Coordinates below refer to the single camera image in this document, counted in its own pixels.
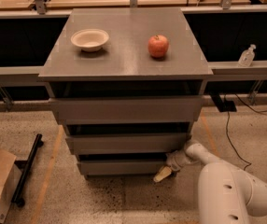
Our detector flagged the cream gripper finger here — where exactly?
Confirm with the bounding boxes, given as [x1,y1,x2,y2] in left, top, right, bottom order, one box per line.
[153,166,172,183]

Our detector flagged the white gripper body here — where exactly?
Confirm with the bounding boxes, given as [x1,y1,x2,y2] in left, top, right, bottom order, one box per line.
[166,150,190,172]

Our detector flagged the grey bottom drawer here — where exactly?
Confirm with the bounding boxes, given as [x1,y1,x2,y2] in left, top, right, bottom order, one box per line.
[77,160,164,176]

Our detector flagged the grey drawer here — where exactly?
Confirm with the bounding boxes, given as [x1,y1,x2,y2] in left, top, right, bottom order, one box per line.
[66,133,190,155]
[49,96,202,124]
[77,160,164,176]

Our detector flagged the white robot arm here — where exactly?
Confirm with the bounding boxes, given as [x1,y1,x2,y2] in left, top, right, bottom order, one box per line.
[154,139,267,224]

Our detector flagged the grey drawer cabinet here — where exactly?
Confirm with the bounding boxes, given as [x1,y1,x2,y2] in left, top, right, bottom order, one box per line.
[38,7,214,181]

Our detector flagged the grey top drawer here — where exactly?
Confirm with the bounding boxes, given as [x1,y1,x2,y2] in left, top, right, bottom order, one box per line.
[49,96,202,124]

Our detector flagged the grey middle drawer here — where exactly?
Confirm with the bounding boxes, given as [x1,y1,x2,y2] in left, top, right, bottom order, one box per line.
[66,133,190,155]

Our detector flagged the black floor socket box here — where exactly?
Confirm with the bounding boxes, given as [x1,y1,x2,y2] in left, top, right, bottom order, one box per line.
[210,94,237,112]

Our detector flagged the red apple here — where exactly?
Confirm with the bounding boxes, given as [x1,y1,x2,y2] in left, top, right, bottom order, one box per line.
[148,35,169,58]

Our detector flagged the clear sanitizer bottle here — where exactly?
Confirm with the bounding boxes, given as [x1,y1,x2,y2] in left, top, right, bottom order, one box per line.
[238,44,256,67]

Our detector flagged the white paper bowl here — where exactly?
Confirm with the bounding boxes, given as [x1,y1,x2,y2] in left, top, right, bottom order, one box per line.
[71,29,109,52]

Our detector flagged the black metal stand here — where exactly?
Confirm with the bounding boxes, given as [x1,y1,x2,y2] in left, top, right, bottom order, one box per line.
[11,133,44,208]

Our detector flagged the black floor cable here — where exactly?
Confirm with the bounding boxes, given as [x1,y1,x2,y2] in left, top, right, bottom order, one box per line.
[225,93,267,196]

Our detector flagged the grey metal rail frame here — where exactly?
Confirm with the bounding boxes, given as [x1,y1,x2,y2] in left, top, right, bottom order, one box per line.
[0,0,267,113]

